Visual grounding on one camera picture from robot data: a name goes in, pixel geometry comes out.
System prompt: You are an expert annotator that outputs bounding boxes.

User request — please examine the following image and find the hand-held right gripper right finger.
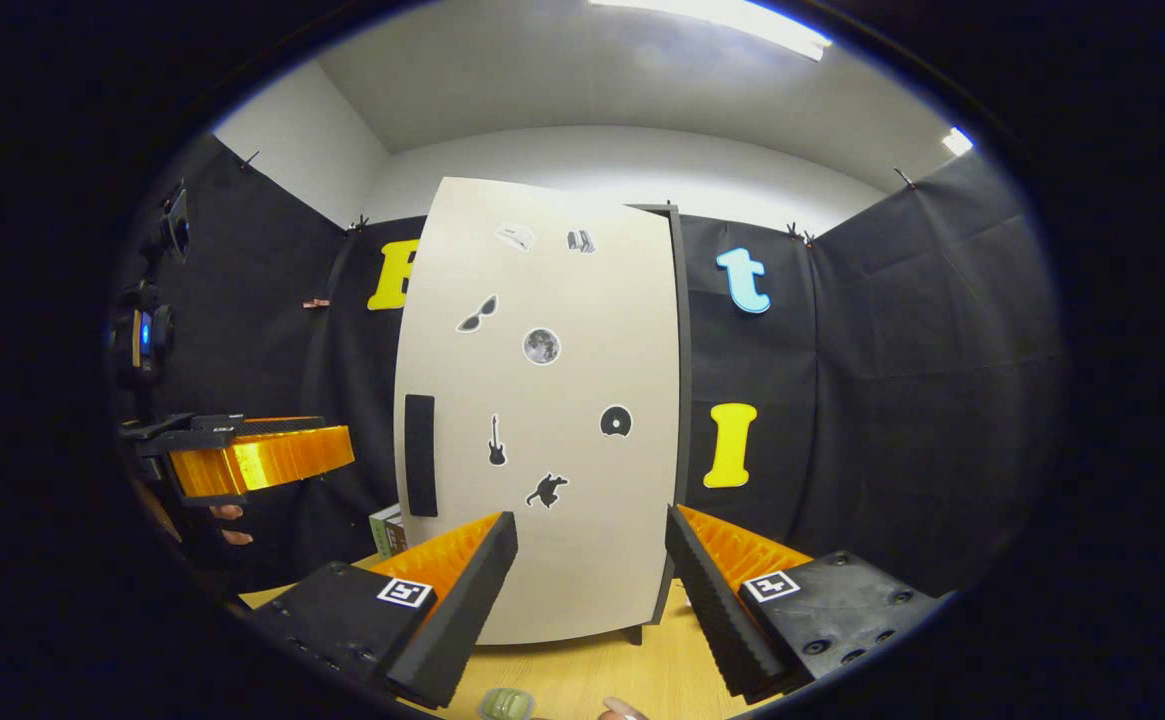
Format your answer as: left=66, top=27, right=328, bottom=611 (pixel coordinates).
left=664, top=503, right=943, bottom=706

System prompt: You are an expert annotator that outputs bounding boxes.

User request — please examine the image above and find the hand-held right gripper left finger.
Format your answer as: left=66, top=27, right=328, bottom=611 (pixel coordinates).
left=247, top=511, right=520, bottom=709

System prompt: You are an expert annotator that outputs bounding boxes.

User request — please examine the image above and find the black door handle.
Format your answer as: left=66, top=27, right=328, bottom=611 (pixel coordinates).
left=404, top=394, right=439, bottom=518

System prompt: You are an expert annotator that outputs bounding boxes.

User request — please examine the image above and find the beige cabinet door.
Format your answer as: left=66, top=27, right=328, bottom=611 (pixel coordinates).
left=392, top=177, right=683, bottom=646

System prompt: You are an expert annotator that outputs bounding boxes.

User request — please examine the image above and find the green and white book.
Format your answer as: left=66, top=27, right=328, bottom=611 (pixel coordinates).
left=369, top=505, right=403, bottom=556

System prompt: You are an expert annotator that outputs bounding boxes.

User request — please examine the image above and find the black backdrop cloth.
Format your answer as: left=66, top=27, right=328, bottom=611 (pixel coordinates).
left=107, top=130, right=1068, bottom=601

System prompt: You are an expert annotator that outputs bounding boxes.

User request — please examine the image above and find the long ceiling light panel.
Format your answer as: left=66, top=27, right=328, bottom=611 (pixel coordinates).
left=587, top=0, right=833, bottom=63

